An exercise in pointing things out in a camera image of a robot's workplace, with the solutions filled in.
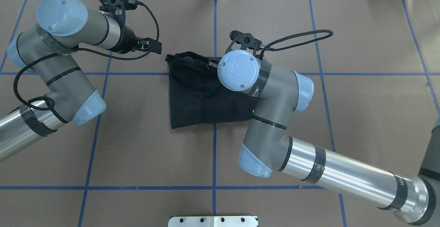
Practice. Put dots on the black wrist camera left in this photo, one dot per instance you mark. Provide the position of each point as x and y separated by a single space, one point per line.
116 9

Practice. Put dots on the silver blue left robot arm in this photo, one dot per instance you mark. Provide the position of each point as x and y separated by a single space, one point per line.
47 48

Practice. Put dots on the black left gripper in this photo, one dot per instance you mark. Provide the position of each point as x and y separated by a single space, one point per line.
126 41

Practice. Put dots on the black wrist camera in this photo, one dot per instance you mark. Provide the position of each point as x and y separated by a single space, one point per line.
116 9
246 41

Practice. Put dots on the black graphic t-shirt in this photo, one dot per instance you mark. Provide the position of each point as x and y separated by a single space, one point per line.
198 97

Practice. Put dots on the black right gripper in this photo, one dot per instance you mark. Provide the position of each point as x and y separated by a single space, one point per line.
213 62

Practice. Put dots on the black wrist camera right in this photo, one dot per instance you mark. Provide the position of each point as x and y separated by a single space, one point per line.
246 41

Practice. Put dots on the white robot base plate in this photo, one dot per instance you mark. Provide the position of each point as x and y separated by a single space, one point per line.
213 221

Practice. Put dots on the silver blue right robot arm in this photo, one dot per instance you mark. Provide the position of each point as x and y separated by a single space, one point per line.
382 120

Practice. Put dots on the brown paper table cover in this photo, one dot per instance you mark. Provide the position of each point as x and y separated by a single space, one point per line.
128 168

